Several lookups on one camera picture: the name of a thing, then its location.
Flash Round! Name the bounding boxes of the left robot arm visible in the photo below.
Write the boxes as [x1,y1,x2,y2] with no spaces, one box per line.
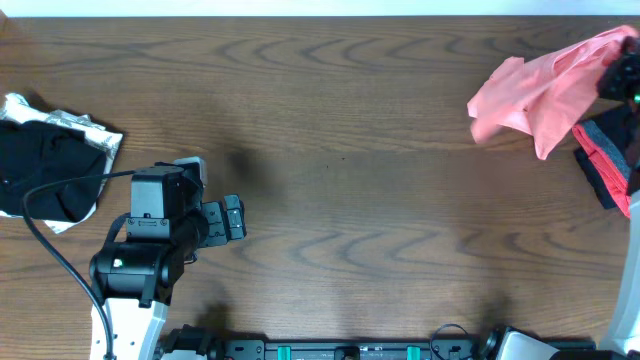
[89,157,247,359]

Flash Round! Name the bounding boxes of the white patterned garment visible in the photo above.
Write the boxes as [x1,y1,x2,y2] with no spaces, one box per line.
[1,93,123,234]

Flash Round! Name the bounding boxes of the red grey black garment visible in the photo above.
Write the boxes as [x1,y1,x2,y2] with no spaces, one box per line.
[572,105,639,218]

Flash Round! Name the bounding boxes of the black mounting rail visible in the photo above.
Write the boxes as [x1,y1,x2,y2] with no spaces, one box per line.
[152,326,619,360]

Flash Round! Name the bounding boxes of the black folded garment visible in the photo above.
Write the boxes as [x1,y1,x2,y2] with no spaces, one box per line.
[1,120,107,223]

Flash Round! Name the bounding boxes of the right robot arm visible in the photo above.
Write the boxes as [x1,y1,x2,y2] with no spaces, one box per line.
[467,26,639,360]

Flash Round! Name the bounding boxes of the pink printed shirt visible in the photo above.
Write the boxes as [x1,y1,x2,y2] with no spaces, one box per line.
[467,25,639,160]

